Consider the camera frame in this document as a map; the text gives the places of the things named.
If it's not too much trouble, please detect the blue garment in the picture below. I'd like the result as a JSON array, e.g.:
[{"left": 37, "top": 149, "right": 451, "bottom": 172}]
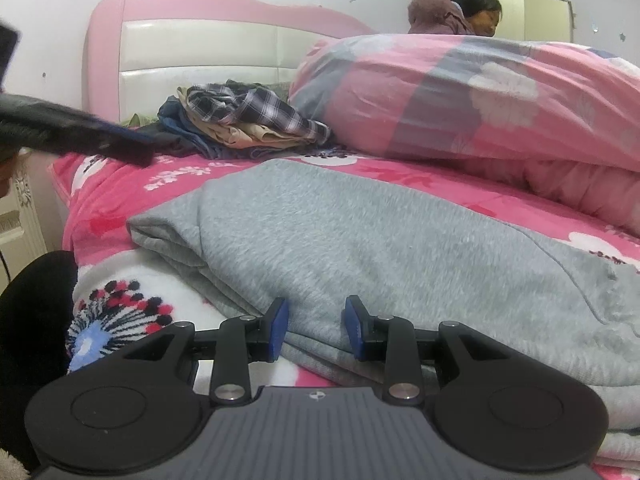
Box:
[{"left": 159, "top": 97, "right": 296, "bottom": 161}]

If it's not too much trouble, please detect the grey sweatshirt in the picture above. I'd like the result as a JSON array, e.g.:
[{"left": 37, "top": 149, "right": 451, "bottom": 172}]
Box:
[{"left": 127, "top": 159, "right": 640, "bottom": 471}]

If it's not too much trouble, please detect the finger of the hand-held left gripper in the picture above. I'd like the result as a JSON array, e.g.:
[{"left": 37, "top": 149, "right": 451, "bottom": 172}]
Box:
[{"left": 65, "top": 112, "right": 156, "bottom": 167}]

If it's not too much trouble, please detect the white bedside cabinet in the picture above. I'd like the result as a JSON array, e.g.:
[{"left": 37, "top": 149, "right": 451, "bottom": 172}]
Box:
[{"left": 0, "top": 160, "right": 51, "bottom": 266}]

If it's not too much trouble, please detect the pink floral duvet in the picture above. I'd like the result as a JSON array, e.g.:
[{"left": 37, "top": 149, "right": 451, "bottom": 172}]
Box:
[{"left": 289, "top": 34, "right": 640, "bottom": 236}]

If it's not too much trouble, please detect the beige garment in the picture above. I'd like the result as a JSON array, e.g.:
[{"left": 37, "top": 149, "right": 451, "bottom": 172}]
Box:
[{"left": 175, "top": 87, "right": 296, "bottom": 150}]

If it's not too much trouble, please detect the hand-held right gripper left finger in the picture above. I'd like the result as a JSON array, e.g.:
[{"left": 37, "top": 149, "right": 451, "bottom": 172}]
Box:
[{"left": 122, "top": 298, "right": 290, "bottom": 406}]

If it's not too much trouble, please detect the pink and white headboard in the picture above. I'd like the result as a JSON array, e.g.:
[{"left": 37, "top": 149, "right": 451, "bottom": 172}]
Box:
[{"left": 82, "top": 0, "right": 381, "bottom": 126}]

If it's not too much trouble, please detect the person's black trouser leg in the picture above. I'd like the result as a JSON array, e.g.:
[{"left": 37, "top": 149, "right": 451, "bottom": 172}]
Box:
[{"left": 0, "top": 250, "right": 78, "bottom": 471}]

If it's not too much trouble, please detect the pink floral fleece blanket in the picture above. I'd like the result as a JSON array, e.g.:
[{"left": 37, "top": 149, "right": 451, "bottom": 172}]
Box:
[{"left": 47, "top": 147, "right": 640, "bottom": 480}]

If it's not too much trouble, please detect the dark grey garment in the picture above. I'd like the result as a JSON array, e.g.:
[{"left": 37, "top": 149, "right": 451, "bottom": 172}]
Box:
[{"left": 127, "top": 125, "right": 201, "bottom": 158}]

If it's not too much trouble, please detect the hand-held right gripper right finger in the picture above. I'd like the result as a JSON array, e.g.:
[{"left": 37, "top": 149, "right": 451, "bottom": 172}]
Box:
[{"left": 341, "top": 296, "right": 511, "bottom": 406}]

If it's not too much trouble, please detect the black white plaid shirt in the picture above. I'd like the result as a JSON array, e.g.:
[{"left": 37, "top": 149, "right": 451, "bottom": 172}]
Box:
[{"left": 176, "top": 80, "right": 332, "bottom": 143}]

